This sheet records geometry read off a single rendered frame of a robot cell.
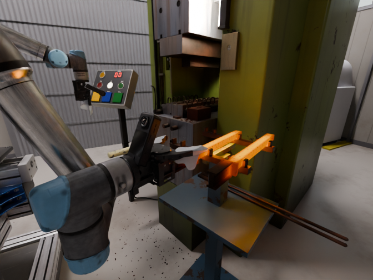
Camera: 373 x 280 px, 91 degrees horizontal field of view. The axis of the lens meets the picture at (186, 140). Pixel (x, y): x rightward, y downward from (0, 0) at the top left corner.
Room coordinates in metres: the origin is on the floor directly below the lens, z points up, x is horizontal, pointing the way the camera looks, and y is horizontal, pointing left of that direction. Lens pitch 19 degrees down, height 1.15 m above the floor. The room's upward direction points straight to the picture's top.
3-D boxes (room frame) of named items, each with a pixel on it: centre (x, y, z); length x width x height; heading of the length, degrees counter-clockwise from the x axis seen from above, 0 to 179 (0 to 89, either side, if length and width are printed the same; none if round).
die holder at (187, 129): (1.28, -0.10, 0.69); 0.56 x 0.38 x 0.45; 134
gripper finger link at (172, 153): (0.40, 0.03, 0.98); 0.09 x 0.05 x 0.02; 104
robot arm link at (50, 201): (0.27, 0.19, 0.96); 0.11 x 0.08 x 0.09; 140
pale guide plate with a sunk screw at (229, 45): (1.03, -0.22, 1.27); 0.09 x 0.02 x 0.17; 44
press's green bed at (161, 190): (1.28, -0.10, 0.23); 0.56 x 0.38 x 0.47; 134
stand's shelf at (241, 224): (0.64, -0.13, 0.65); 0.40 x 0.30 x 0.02; 49
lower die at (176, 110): (1.31, -0.06, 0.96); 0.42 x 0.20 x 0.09; 134
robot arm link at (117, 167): (0.33, 0.14, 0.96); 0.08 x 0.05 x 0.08; 50
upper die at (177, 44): (1.31, -0.06, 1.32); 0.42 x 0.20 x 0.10; 134
